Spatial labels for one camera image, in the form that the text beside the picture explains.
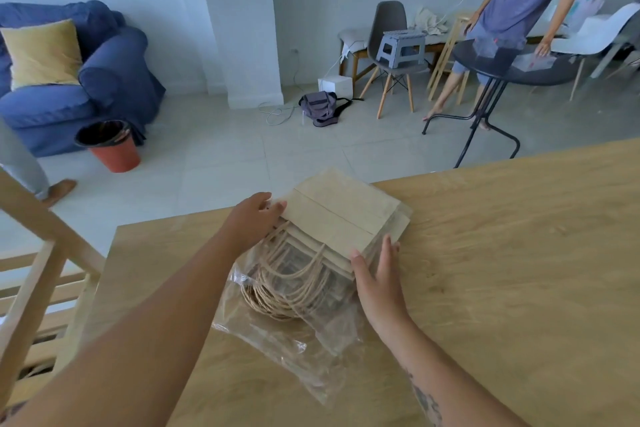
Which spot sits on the person's left forearm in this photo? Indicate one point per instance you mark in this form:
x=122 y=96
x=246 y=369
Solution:
x=135 y=346

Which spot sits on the clear plastic container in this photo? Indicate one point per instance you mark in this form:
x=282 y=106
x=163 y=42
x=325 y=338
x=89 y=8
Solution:
x=497 y=47

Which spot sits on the colourful paper bags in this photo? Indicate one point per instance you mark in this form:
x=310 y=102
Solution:
x=589 y=9

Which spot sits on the blue armchair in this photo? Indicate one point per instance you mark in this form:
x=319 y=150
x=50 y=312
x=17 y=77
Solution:
x=112 y=76

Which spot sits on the person's left fingers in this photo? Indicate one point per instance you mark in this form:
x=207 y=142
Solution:
x=274 y=209

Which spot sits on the light wooden chair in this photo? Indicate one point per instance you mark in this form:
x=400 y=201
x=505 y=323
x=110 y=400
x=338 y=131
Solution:
x=30 y=286

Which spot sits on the person's right thumb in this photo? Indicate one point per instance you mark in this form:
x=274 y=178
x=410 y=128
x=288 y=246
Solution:
x=359 y=266

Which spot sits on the black round table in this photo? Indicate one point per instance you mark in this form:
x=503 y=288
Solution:
x=500 y=71

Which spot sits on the clear plastic sheet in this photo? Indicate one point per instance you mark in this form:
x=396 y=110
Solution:
x=537 y=62

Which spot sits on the tall wooden stool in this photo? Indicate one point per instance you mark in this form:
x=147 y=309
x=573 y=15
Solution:
x=447 y=56

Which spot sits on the person's left hand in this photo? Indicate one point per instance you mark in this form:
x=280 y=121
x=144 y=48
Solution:
x=247 y=224

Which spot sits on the grey folding step stool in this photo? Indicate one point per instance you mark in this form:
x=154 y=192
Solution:
x=400 y=49

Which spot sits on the grey bag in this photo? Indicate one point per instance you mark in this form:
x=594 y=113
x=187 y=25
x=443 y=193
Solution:
x=317 y=109

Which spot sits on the white plastic chair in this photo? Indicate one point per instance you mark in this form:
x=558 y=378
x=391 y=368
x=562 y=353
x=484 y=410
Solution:
x=597 y=34

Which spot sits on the white box device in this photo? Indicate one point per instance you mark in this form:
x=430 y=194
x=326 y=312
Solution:
x=335 y=89

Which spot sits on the beige cloth tote bag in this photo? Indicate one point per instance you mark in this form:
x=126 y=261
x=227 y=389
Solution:
x=427 y=21

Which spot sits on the orange waste bin black liner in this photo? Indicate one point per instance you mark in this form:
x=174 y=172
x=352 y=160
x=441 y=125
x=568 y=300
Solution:
x=117 y=154

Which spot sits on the person's right hand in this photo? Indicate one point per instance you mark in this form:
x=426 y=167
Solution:
x=381 y=291

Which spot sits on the yellow cushion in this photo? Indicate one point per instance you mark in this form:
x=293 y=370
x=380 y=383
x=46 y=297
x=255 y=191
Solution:
x=42 y=54

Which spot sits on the person's right forearm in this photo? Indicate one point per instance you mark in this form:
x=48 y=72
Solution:
x=445 y=381

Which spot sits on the grey chair wooden legs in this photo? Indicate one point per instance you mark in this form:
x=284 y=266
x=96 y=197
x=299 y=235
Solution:
x=387 y=16

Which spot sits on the stack of brown paper bags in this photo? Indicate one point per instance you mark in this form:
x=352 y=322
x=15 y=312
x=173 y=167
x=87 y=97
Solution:
x=340 y=211

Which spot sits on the clear plastic wrapper bag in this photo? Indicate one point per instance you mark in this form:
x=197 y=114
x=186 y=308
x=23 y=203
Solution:
x=300 y=356

